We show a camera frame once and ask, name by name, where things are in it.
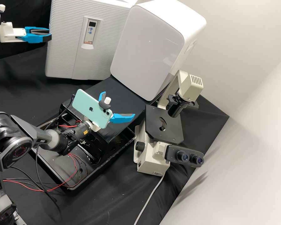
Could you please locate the white box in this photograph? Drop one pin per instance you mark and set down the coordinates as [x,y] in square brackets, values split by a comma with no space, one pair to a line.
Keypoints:
[152,46]

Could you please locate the black tray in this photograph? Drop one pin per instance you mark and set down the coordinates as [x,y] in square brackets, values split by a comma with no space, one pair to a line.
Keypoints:
[103,159]

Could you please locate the incubator door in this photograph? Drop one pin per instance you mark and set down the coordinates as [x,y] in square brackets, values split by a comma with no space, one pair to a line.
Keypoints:
[61,46]

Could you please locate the right wrist camera phone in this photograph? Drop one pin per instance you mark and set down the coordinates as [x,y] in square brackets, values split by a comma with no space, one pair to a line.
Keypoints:
[89,107]

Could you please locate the cream microscope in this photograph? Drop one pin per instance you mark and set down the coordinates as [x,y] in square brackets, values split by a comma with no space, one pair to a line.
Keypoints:
[152,145]

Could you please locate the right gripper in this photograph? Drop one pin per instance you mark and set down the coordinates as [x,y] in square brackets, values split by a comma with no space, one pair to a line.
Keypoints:
[93,126]

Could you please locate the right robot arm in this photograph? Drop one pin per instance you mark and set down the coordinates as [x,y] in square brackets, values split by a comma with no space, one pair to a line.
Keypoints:
[14,140]

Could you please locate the white incubator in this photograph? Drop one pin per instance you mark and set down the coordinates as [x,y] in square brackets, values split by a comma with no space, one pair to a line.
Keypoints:
[133,2]

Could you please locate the black platform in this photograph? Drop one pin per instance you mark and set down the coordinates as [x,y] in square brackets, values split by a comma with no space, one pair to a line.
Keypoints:
[124,103]

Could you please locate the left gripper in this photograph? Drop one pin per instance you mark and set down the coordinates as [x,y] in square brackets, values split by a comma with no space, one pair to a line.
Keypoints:
[7,32]

